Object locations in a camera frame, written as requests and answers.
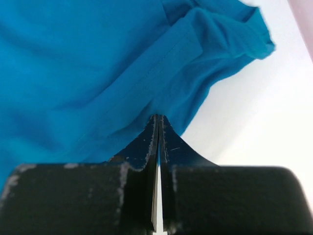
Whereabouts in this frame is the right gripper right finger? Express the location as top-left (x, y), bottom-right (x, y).
top-left (158, 116), bottom-right (313, 235)

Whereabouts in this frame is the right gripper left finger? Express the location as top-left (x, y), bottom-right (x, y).
top-left (0, 115), bottom-right (159, 235)

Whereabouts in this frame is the dark blue t shirt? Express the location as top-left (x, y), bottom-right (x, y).
top-left (0, 0), bottom-right (275, 184)

